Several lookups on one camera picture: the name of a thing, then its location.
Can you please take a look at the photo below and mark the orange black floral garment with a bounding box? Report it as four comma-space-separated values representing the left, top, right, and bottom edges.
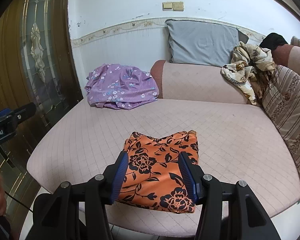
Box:
118, 130, 199, 214

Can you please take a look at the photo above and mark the pink quilted sofa seat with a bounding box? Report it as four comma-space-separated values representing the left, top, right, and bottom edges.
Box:
26, 97, 300, 238

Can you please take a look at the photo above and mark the brown glass panel door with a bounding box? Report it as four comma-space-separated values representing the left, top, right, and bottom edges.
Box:
0, 0, 82, 239

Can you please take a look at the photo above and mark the purple floral garment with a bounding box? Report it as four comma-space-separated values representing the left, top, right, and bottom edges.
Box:
85, 64, 159, 110

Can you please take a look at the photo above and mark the striped brown cushion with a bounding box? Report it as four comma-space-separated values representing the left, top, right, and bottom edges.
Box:
261, 36, 300, 195

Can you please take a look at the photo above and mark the pink quilted sofa backrest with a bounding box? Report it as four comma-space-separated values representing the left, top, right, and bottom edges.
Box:
151, 60, 262, 112

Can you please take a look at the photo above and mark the beige floral crumpled cloth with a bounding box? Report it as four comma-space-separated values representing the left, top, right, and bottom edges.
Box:
221, 41, 277, 106

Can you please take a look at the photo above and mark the grey pillow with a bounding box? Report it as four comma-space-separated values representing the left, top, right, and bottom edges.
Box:
165, 19, 249, 67

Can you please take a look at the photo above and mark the black cloth on sofa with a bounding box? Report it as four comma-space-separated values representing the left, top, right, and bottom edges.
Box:
260, 33, 287, 51

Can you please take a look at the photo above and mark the black cable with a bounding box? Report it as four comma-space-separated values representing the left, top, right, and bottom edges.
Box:
4, 191, 33, 213

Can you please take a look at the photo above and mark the beige wall switch plate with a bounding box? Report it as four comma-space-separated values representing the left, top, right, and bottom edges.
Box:
162, 2, 184, 11

